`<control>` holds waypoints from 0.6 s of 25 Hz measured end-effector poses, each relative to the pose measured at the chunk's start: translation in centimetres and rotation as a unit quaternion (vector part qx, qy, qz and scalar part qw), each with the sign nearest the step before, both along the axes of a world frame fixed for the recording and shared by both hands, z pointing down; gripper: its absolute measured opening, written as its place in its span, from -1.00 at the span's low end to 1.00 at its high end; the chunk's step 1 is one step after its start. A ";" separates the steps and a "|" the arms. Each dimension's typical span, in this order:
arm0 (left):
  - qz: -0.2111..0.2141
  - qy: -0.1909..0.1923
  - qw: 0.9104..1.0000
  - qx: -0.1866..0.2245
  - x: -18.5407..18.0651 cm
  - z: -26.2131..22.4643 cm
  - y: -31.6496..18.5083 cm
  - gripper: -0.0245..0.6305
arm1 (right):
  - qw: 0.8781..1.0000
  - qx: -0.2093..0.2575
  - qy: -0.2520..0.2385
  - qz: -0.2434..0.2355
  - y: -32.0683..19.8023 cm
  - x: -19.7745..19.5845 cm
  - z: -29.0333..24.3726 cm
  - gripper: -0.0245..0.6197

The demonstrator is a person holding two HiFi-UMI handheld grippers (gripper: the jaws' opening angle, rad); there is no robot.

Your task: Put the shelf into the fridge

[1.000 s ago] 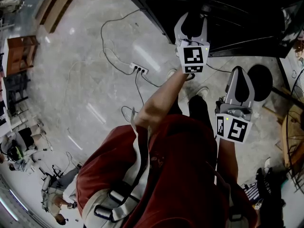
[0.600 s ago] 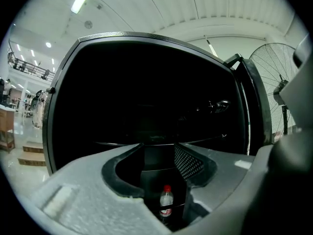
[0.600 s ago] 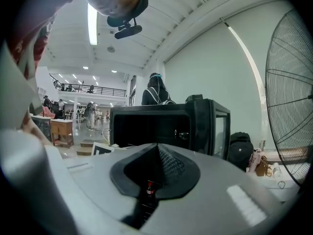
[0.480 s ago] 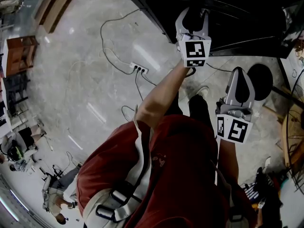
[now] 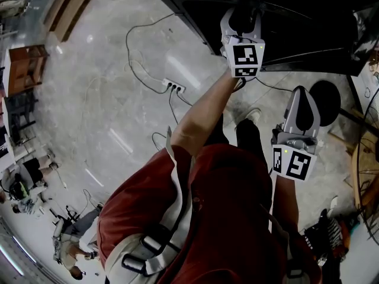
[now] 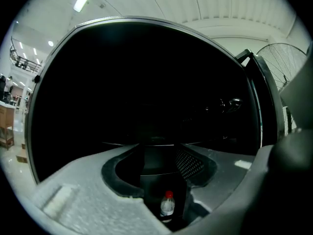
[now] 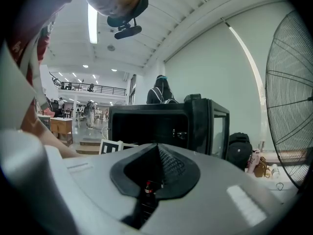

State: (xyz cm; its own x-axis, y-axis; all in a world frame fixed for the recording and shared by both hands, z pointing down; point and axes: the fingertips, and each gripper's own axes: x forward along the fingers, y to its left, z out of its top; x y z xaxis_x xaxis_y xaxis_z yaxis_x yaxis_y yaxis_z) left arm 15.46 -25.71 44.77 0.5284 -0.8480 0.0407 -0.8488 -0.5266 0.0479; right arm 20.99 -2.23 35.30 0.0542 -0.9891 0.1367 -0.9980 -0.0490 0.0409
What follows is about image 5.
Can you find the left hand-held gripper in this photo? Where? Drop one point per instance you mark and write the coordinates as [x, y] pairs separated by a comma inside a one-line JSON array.
[[244, 56]]

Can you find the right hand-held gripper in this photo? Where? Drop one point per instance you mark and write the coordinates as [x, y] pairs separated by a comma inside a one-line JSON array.
[[296, 163]]

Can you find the person's left forearm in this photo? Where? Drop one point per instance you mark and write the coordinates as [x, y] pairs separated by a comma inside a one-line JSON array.
[[201, 114]]

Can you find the person's right forearm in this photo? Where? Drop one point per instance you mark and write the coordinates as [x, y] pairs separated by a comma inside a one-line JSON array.
[[284, 200]]

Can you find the person's white shoe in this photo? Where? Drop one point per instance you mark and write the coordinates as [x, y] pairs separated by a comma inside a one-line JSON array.
[[251, 115]]

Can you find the person's black trousers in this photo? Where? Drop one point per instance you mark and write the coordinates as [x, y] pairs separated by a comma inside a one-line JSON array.
[[248, 138]]

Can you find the white power strip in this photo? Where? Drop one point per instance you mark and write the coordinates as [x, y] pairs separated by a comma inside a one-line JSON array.
[[173, 86]]

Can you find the striped cloth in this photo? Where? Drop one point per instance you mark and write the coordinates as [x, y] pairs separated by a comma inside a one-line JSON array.
[[333, 229]]

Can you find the person's red shirt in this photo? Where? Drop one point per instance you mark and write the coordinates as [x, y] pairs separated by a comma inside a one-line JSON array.
[[231, 217]]

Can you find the white chest harness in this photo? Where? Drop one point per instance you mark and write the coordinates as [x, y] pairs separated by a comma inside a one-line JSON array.
[[177, 211]]

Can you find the wooden planks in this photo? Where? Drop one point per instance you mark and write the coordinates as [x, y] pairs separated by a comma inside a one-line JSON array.
[[71, 7]]

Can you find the wooden cabinet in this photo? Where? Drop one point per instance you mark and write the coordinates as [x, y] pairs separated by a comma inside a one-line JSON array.
[[25, 69]]

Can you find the black metal rack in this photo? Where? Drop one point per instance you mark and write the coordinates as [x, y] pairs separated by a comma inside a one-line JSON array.
[[20, 114]]

